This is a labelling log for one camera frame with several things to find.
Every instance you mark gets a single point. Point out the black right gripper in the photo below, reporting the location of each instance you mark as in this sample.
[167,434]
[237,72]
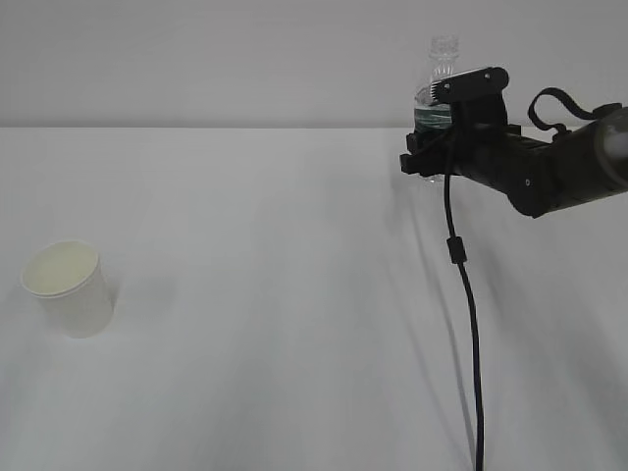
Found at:
[480,147]

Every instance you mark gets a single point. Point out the clear green-label water bottle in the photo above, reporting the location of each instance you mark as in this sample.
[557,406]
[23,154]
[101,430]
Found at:
[430,119]

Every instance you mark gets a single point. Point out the white paper cup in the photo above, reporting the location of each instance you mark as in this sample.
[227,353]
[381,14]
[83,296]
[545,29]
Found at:
[66,279]

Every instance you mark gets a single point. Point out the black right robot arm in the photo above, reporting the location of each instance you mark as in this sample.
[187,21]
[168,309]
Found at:
[591,161]

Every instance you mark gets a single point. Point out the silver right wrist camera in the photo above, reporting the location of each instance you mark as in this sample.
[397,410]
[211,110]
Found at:
[469,85]

